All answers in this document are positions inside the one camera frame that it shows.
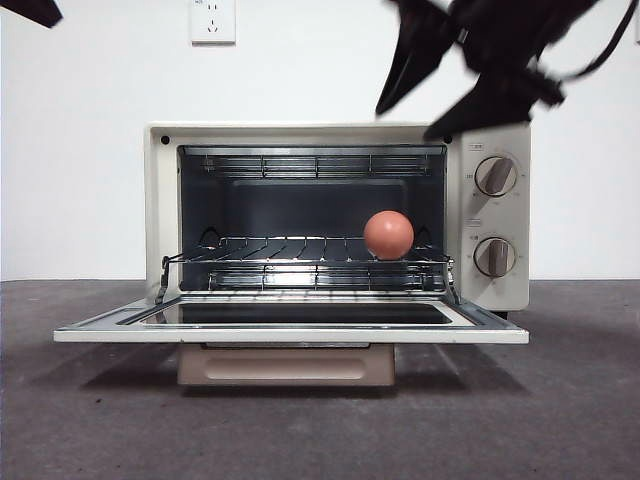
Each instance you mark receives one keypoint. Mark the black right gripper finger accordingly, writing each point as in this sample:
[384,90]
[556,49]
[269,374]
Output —
[490,107]
[417,45]

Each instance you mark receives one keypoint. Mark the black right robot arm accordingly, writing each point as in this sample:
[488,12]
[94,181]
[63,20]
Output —
[505,35]

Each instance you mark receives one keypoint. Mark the cream Toshiba toaster oven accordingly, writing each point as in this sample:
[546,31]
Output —
[500,145]

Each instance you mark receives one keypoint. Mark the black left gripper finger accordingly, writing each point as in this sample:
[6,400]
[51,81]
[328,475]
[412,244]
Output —
[30,11]

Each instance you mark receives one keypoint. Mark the brown egg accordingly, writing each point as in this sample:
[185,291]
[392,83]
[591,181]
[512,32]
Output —
[389,235]

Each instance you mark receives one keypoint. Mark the cream round oven knob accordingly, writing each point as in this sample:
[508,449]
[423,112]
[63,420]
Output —
[496,176]
[495,257]

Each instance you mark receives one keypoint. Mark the white wall socket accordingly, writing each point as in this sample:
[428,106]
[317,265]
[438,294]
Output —
[212,25]

